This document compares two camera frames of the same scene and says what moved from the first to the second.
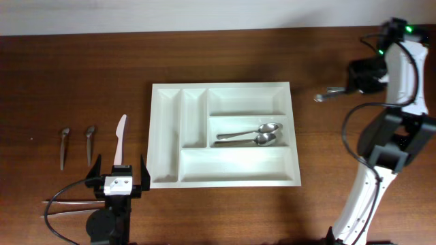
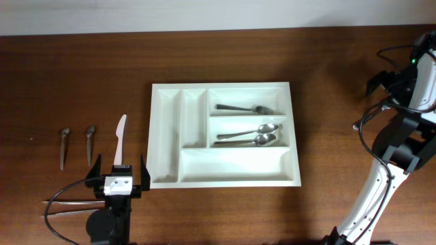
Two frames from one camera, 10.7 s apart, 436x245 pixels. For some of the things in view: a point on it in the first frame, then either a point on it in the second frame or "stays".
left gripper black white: x=145 y=177 stays
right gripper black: x=355 y=83 -> x=385 y=77
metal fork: x=322 y=97 -> x=255 y=108
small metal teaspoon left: x=65 y=131 stays
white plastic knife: x=119 y=133 stays
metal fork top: x=335 y=89 -> x=373 y=111
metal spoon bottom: x=263 y=139 stays
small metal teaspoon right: x=90 y=131 stays
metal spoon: x=268 y=128 stays
